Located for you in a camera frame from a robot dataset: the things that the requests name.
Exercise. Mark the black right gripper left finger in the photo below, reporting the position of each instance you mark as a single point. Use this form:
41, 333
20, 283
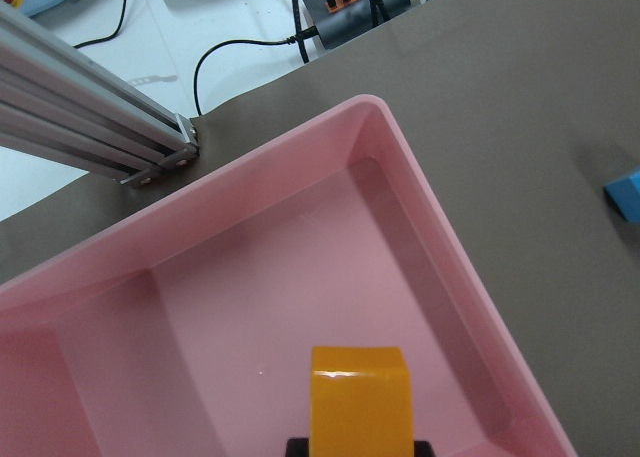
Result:
297, 448

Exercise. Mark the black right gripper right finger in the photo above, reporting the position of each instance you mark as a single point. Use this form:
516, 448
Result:
422, 449

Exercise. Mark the orange block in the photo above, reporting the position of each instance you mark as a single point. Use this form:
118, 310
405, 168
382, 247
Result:
360, 402

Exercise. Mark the blue block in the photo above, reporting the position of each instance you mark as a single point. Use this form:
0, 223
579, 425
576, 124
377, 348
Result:
624, 192

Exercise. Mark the pink plastic box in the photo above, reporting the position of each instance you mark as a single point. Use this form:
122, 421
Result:
187, 328

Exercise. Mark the grey usb hub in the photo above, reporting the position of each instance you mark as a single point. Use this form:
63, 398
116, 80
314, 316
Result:
340, 21

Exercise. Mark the aluminium frame post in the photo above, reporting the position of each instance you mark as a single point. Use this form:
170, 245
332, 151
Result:
58, 104

